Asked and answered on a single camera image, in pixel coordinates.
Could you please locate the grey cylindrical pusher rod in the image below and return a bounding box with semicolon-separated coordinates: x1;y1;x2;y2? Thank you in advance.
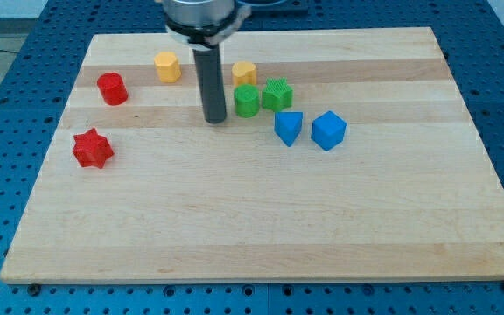
193;45;227;124

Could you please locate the wooden board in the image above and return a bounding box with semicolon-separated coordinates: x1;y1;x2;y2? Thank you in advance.
0;27;504;284

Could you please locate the blue cube block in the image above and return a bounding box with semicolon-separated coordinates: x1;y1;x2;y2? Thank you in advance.
311;110;347;151

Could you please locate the yellow hexagon block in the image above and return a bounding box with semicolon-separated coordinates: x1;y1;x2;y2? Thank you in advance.
153;52;181;83

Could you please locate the red cylinder block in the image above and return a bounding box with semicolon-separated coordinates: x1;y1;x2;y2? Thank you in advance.
96;72;129;106

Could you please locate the green star block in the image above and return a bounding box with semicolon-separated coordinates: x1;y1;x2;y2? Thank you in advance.
262;77;293;112

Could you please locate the green cylinder block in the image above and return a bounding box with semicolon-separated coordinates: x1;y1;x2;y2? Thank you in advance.
234;84;260;118

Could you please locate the yellow heart block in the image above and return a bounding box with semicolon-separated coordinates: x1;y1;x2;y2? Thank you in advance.
231;61;257;87

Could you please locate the red star block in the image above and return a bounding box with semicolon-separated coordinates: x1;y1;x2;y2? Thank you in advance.
72;128;115;169

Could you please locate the blue triangle block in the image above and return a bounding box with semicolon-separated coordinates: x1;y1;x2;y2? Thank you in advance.
274;112;304;147

